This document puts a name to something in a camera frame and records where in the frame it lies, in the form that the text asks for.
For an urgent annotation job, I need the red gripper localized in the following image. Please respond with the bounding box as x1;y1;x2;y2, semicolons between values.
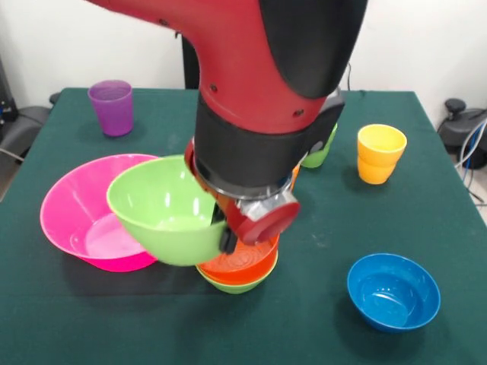
184;138;302;255

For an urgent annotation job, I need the red bowl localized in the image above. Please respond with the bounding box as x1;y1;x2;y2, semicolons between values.
197;233;281;285

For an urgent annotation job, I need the large green bowl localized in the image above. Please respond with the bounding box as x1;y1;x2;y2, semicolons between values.
106;154;230;267

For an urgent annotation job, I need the small green bowl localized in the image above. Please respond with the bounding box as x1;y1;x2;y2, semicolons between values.
196;252;279;295

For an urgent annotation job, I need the green cup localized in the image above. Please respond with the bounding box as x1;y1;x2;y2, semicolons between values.
300;123;339;169

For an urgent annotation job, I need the large pink bowl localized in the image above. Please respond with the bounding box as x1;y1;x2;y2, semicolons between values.
40;153;160;273

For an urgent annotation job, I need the purple cup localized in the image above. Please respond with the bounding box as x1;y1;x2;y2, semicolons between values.
87;79;135;138

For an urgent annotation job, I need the dark green tablecloth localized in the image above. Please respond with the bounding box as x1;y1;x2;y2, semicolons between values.
0;87;487;365

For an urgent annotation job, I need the yellow cup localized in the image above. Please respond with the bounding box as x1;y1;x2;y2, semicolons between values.
356;123;408;186

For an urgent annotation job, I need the blue bowl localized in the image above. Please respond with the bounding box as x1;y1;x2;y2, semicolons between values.
346;253;441;335

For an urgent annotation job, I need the black wheeled base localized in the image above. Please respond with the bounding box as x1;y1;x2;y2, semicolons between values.
437;97;487;155
0;105;52;159

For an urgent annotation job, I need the blue cable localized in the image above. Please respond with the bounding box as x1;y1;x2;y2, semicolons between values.
458;121;487;172

